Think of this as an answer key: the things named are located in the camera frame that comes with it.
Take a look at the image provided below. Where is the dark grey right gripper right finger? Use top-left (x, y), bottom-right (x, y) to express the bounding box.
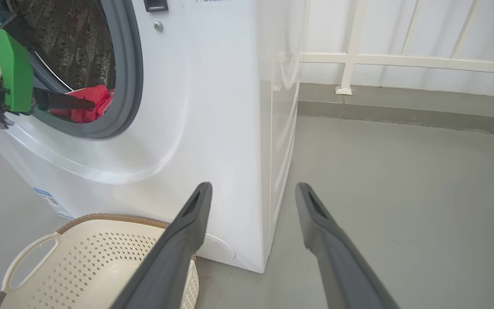
top-left (295, 182), bottom-right (400, 309)

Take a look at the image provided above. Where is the white metal railing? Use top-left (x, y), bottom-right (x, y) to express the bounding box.
top-left (299, 0), bottom-right (494, 96)

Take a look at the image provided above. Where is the blue white energy label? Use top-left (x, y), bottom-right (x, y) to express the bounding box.
top-left (33, 188), bottom-right (75, 220)

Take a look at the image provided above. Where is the grey rubber door gasket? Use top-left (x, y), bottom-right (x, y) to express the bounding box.
top-left (28, 0), bottom-right (144, 139)

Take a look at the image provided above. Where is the cream perforated laundry basket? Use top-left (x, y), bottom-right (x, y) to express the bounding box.
top-left (0, 213), bottom-right (199, 309)

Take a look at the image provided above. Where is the red and white garment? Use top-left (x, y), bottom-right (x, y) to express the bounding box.
top-left (50, 85), bottom-right (115, 124)

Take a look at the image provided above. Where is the steel perforated washer drum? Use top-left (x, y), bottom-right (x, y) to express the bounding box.
top-left (5, 0), bottom-right (116, 93)

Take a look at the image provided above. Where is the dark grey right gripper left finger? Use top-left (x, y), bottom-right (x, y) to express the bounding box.
top-left (110, 182), bottom-right (213, 309)

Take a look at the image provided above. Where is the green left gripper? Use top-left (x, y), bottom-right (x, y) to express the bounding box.
top-left (0, 27), bottom-right (96, 130)

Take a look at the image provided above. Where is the white front-load washing machine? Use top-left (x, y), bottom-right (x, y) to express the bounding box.
top-left (0, 0), bottom-right (310, 274)

